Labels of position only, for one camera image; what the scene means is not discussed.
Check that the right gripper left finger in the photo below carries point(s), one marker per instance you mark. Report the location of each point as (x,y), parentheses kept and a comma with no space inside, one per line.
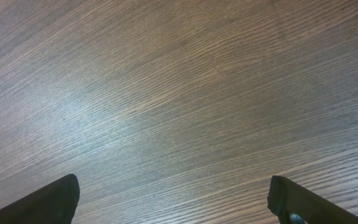
(54,203)

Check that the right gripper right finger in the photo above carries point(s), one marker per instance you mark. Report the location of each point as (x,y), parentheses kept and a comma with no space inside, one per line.
(292,203)

